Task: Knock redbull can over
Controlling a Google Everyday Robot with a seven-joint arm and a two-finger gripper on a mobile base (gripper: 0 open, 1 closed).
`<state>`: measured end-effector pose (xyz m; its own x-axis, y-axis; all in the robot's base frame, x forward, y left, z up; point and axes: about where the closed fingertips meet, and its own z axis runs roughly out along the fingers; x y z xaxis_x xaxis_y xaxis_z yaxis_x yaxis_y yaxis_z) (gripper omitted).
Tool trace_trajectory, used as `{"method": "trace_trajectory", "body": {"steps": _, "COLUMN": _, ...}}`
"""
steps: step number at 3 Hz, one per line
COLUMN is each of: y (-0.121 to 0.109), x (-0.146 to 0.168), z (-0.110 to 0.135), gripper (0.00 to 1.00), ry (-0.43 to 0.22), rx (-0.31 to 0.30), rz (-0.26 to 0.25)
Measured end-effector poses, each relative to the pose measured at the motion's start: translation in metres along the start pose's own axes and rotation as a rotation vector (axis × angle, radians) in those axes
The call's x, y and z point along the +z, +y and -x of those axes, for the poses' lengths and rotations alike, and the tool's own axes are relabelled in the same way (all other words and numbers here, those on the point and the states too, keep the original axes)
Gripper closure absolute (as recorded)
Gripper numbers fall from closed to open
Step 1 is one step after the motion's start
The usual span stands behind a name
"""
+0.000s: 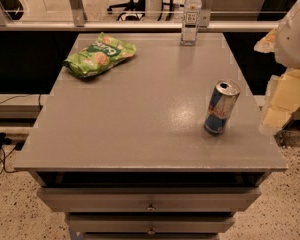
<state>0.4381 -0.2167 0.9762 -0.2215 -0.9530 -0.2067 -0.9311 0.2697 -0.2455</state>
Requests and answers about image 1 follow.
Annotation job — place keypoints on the lower grey drawer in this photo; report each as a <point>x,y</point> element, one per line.
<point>150,223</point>

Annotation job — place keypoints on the grey drawer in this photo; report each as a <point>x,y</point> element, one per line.
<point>150,223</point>
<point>75,200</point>

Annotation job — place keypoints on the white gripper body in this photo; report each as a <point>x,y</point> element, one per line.
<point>292,42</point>

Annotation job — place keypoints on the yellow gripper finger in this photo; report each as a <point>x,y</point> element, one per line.
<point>282,99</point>
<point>267,43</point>

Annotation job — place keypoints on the clear plastic water bottle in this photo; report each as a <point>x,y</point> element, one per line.
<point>190,23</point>

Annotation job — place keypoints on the red bull can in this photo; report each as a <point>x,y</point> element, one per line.
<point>222,102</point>

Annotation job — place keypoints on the green snack bag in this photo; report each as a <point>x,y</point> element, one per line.
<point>100,56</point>

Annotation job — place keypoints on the upper grey drawer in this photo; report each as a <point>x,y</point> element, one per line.
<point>75,200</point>

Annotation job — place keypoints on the grey drawer cabinet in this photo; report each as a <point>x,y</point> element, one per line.
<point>141,125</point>

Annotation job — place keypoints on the metal railing frame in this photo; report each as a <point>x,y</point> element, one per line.
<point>91,15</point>

